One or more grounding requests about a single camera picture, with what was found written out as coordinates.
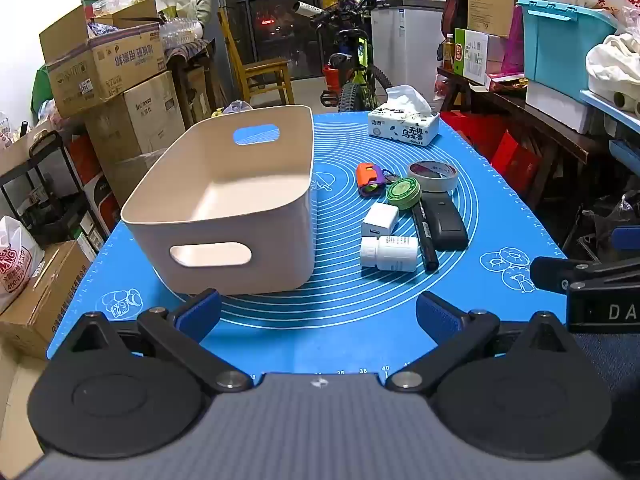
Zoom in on large brown cardboard box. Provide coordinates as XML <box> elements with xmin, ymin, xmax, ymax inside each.
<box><xmin>84</xmin><ymin>71</ymin><xmax>187</xmax><ymax>161</ymax></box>

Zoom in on red appliance box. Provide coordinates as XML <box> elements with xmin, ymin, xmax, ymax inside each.
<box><xmin>65</xmin><ymin>135</ymin><xmax>123</xmax><ymax>233</ymax></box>

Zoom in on orange purple plastic toy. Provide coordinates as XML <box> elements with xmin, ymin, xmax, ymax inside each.
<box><xmin>356</xmin><ymin>161</ymin><xmax>387</xmax><ymax>198</ymax></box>

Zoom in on flat brown cardboard box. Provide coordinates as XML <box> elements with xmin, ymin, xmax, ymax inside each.
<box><xmin>0</xmin><ymin>240</ymin><xmax>96</xmax><ymax>361</ymax></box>

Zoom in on black metal rack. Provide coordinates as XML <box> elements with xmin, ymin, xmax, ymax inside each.
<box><xmin>0</xmin><ymin>130</ymin><xmax>111</xmax><ymax>248</ymax></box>

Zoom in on wooden chair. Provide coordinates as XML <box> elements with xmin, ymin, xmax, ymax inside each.
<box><xmin>217</xmin><ymin>7</ymin><xmax>296</xmax><ymax>108</ymax></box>

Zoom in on open printed cardboard box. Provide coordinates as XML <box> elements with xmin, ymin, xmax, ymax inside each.
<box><xmin>39</xmin><ymin>0</ymin><xmax>168</xmax><ymax>118</ymax></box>

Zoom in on blue silicone mat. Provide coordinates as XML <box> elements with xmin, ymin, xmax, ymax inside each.
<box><xmin>46</xmin><ymin>109</ymin><xmax>568</xmax><ymax>376</ymax></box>

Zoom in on white red-printed plastic bag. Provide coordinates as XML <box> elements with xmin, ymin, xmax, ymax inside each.
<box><xmin>0</xmin><ymin>215</ymin><xmax>45</xmax><ymax>313</ymax></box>

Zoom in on dark wooden table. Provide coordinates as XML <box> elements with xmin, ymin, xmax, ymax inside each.
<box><xmin>437</xmin><ymin>67</ymin><xmax>608</xmax><ymax>211</ymax></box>

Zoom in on black plastic bag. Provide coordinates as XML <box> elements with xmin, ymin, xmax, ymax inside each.
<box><xmin>575</xmin><ymin>195</ymin><xmax>640</xmax><ymax>261</ymax></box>

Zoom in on white charger cube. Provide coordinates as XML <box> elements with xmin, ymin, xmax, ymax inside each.
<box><xmin>361</xmin><ymin>203</ymin><xmax>400</xmax><ymax>237</ymax></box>

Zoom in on dark wooden stand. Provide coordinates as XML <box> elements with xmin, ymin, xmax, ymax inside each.
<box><xmin>166</xmin><ymin>40</ymin><xmax>223</xmax><ymax>126</ymax></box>

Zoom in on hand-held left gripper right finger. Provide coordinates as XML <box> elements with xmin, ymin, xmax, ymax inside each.
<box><xmin>385</xmin><ymin>291</ymin><xmax>576</xmax><ymax>394</ymax></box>

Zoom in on pack of water bottles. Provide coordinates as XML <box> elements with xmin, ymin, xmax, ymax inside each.
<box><xmin>160</xmin><ymin>16</ymin><xmax>206</xmax><ymax>48</ymax></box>

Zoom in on cardboard box of clutter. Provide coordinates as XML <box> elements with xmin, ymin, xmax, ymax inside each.
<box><xmin>0</xmin><ymin>120</ymin><xmax>63</xmax><ymax>176</ymax></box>

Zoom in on red paper bags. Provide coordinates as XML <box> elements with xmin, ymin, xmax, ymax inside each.
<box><xmin>440</xmin><ymin>110</ymin><xmax>543</xmax><ymax>196</ymax></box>

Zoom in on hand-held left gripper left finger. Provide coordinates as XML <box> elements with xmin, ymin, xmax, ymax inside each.
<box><xmin>69</xmin><ymin>288</ymin><xmax>254</xmax><ymax>394</ymax></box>

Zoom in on green round tin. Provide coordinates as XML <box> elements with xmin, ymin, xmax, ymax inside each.
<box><xmin>385</xmin><ymin>177</ymin><xmax>422</xmax><ymax>209</ymax></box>

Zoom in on white foam box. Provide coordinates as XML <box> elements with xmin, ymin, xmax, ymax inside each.
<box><xmin>525</xmin><ymin>80</ymin><xmax>593</xmax><ymax>134</ymax></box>

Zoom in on black remote control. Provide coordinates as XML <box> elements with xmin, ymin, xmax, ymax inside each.
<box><xmin>422</xmin><ymin>194</ymin><xmax>470</xmax><ymax>252</ymax></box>

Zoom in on white fridge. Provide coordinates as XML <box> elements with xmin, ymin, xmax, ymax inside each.
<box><xmin>371</xmin><ymin>0</ymin><xmax>448</xmax><ymax>103</ymax></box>

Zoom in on white tissue pack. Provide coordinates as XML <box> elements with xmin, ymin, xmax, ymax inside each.
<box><xmin>367</xmin><ymin>85</ymin><xmax>441</xmax><ymax>147</ymax></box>

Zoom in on teal plastic storage bin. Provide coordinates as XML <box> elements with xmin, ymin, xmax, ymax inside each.
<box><xmin>516</xmin><ymin>0</ymin><xmax>632</xmax><ymax>103</ymax></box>

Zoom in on white tape roll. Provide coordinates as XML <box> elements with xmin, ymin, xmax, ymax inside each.
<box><xmin>406</xmin><ymin>161</ymin><xmax>459</xmax><ymax>193</ymax></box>

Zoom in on white pill bottle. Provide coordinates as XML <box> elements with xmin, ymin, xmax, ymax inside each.
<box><xmin>360</xmin><ymin>235</ymin><xmax>419</xmax><ymax>273</ymax></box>

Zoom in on taped brown cardboard box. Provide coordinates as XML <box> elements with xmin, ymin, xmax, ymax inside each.
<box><xmin>100</xmin><ymin>147</ymin><xmax>168</xmax><ymax>208</ymax></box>

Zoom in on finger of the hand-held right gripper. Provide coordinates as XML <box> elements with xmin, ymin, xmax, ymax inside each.
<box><xmin>609</xmin><ymin>225</ymin><xmax>640</xmax><ymax>252</ymax></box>
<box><xmin>530</xmin><ymin>256</ymin><xmax>640</xmax><ymax>295</ymax></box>

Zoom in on beige plastic storage bin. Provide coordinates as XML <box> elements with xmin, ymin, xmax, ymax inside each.
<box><xmin>120</xmin><ymin>105</ymin><xmax>317</xmax><ymax>297</ymax></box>

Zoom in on green black bicycle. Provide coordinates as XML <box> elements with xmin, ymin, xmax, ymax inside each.
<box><xmin>295</xmin><ymin>0</ymin><xmax>393</xmax><ymax>113</ymax></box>

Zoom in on light blue shelf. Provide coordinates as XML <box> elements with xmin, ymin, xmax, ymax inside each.
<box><xmin>580</xmin><ymin>89</ymin><xmax>640</xmax><ymax>133</ymax></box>

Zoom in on white cloth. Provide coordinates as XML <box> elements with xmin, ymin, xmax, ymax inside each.
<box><xmin>586</xmin><ymin>33</ymin><xmax>640</xmax><ymax>101</ymax></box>

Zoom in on black marker pen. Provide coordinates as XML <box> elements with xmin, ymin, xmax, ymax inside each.
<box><xmin>411</xmin><ymin>205</ymin><xmax>441</xmax><ymax>272</ymax></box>

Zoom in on green white carton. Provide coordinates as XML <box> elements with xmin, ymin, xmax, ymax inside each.
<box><xmin>454</xmin><ymin>27</ymin><xmax>503</xmax><ymax>86</ymax></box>

